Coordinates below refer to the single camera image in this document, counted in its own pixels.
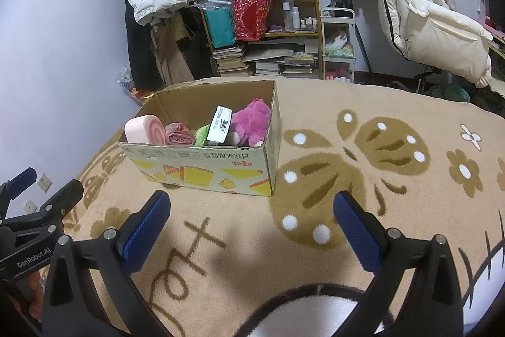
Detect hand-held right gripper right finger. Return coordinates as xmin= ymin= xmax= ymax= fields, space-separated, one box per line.
xmin=332 ymin=190 xmax=464 ymax=337

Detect red patterned bag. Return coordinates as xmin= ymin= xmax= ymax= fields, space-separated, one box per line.
xmin=231 ymin=0 xmax=274 ymax=41

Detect dark hanging clothes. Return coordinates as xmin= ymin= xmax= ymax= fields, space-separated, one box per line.
xmin=118 ymin=0 xmax=166 ymax=91

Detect plastic bag of snacks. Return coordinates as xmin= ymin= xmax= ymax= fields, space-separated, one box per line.
xmin=116 ymin=64 xmax=158 ymax=105

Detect beige hanging coat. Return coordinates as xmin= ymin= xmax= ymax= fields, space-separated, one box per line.
xmin=152 ymin=11 xmax=195 ymax=85

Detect green basin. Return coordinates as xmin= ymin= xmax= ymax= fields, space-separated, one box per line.
xmin=428 ymin=84 xmax=471 ymax=103

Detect pink cloth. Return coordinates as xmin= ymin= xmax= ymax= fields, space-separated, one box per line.
xmin=163 ymin=122 xmax=197 ymax=146

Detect green packet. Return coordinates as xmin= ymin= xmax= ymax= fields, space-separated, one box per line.
xmin=194 ymin=124 xmax=211 ymax=147

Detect teal bag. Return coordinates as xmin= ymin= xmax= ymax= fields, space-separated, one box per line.
xmin=203 ymin=0 xmax=237 ymax=49

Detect printed cardboard box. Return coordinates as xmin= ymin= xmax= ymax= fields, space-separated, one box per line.
xmin=118 ymin=80 xmax=282 ymax=197

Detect white trolley cart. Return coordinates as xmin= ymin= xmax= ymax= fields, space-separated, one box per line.
xmin=319 ymin=7 xmax=358 ymax=83

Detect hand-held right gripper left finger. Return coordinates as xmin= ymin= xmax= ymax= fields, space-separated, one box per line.
xmin=40 ymin=190 xmax=171 ymax=337

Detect tall white bottle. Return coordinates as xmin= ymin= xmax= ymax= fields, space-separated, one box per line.
xmin=282 ymin=1 xmax=293 ymax=32

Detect tissue pack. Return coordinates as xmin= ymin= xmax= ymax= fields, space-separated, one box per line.
xmin=206 ymin=106 xmax=233 ymax=145

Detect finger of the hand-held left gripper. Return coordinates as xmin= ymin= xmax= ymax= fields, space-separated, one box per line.
xmin=0 ymin=180 xmax=85 ymax=243
xmin=0 ymin=167 xmax=37 ymax=220

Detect beige butterfly print blanket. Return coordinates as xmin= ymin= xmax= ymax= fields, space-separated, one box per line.
xmin=39 ymin=76 xmax=505 ymax=337

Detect pink plush toy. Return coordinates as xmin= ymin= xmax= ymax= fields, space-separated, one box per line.
xmin=227 ymin=98 xmax=272 ymax=148

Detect cream puffer coat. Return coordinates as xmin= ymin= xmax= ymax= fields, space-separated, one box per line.
xmin=371 ymin=0 xmax=494 ymax=89

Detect stack of books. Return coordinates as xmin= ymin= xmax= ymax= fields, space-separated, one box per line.
xmin=213 ymin=41 xmax=320 ymax=79

